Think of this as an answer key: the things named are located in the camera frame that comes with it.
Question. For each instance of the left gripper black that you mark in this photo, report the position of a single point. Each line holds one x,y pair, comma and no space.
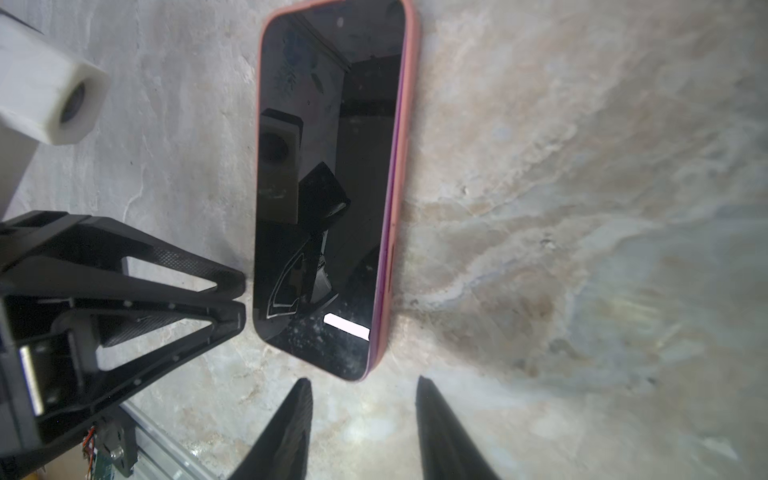
52,386

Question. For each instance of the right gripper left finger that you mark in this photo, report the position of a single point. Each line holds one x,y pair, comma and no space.
282,449

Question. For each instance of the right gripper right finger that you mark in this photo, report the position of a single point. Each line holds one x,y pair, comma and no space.
447,451

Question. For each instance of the black smartphone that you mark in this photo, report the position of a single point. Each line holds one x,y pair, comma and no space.
324,192

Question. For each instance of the pink phone case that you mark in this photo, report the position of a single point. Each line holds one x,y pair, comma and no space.
402,180

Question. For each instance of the aluminium rail frame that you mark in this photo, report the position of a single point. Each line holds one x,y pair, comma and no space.
159,455

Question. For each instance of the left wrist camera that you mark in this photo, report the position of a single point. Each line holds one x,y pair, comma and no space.
49,96

